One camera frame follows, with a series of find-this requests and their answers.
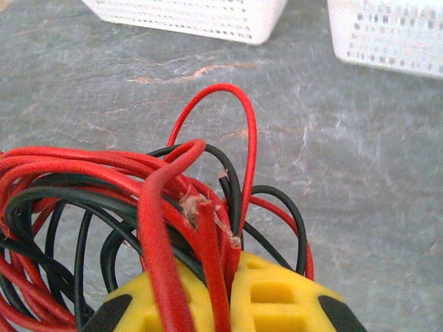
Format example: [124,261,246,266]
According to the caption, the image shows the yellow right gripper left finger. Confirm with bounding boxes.
[82,261,229,332]

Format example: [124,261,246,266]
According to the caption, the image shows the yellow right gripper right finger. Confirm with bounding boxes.
[228,250,368,332]

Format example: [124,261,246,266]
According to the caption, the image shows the thin red cable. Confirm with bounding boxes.
[0,147,233,332]
[164,82,314,282]

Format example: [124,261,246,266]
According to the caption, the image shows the red and black cables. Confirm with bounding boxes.
[137,138,208,332]
[0,172,208,332]

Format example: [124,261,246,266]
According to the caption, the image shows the white perforated plastic basket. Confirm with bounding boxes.
[80,0,290,46]
[327,0,443,81]

